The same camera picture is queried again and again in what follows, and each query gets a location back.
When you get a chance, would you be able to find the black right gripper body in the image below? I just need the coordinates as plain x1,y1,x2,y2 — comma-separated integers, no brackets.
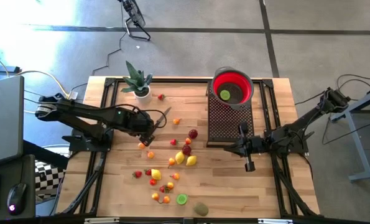
239,121,269,173

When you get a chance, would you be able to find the black kitchen knife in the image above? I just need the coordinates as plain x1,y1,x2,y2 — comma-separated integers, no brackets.
155,106,172,128

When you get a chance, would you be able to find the black looped floor cable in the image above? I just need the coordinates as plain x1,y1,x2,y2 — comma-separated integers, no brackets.
296,73,370,146

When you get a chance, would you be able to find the black perforated metal shelf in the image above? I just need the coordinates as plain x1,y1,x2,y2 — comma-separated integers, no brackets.
206,80,256,149

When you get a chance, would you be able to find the grey desk top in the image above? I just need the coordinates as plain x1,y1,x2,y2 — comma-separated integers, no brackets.
0,75,25,166

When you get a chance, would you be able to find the grey metal table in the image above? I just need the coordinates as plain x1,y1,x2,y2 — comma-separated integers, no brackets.
329,85,370,183

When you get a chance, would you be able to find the silver metal bracket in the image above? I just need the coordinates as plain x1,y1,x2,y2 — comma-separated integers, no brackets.
258,218,294,224
84,217,120,224

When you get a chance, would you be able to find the potted aloe plant white pot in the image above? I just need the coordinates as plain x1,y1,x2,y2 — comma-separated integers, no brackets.
120,60,154,105

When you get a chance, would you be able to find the brown whole toy kiwi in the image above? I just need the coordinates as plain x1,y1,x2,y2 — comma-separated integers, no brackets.
193,202,210,217

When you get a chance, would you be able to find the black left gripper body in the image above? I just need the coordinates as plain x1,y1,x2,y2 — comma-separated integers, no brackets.
127,108,157,147

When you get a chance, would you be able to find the black desk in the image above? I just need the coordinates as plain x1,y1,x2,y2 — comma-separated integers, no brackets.
0,154,36,220

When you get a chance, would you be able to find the red grey collapsible colander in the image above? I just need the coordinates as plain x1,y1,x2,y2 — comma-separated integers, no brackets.
210,65,254,111

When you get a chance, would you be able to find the black white checkered board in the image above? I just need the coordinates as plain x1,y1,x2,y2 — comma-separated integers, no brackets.
34,160,67,200

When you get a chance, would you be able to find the yellow extension cable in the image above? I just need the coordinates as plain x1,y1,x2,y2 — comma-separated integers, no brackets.
0,51,70,114

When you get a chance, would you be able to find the black floor fan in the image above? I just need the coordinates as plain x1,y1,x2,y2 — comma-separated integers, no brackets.
118,0,152,42

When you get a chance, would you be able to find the dark floor power strip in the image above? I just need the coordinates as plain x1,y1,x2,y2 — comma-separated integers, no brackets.
0,64,21,74

